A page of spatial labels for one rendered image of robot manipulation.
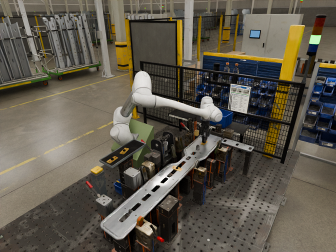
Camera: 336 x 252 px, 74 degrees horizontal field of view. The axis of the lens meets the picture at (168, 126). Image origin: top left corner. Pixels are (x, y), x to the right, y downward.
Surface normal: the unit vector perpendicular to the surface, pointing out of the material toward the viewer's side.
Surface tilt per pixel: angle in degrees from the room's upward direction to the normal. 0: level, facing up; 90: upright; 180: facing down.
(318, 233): 0
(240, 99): 90
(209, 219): 0
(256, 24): 90
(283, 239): 0
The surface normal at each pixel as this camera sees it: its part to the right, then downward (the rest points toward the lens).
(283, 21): -0.60, 0.37
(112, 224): -0.01, -0.89
